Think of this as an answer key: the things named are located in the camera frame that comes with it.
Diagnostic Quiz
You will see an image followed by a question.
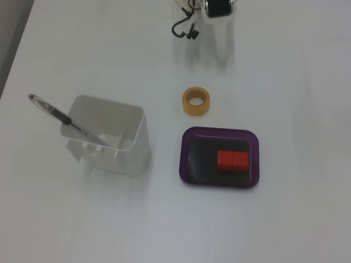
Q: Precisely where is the yellow tape roll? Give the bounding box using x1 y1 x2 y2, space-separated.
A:
182 87 212 118

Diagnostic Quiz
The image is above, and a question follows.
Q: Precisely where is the black ballpoint pen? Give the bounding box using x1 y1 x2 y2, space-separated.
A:
27 93 112 147

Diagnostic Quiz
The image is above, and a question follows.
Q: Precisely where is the red rectangular block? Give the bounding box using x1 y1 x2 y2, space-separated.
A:
217 150 250 173

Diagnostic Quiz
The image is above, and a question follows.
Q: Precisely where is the white plastic pen holder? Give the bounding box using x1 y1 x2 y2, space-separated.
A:
60 94 151 176

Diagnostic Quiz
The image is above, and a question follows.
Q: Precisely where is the black cable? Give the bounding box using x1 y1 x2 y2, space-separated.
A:
172 15 193 39

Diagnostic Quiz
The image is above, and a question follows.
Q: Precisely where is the purple metal tray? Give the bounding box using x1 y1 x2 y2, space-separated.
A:
178 125 261 190

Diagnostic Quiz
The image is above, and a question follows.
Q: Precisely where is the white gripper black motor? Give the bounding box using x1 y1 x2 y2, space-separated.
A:
172 0 237 72

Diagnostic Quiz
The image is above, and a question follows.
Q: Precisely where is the small black camera module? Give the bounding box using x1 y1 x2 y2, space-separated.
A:
186 24 200 41

